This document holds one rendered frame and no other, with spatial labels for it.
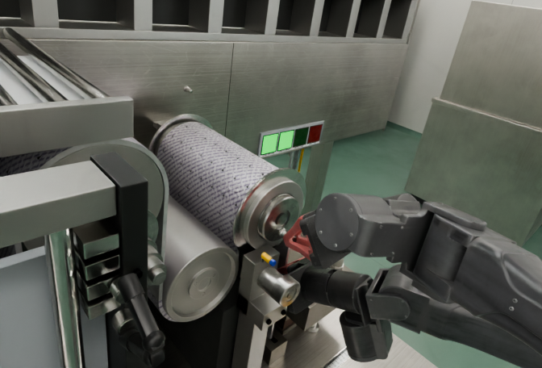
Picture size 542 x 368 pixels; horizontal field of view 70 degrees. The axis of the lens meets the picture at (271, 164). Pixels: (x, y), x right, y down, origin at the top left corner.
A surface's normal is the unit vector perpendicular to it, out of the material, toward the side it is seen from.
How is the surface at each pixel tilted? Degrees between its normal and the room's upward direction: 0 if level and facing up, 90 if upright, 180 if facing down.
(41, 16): 90
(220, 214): 93
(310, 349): 0
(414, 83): 90
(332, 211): 76
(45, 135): 90
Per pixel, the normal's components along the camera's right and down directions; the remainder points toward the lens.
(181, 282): 0.67, 0.40
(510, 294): -0.91, -0.18
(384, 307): -0.48, 0.24
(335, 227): -0.77, -0.09
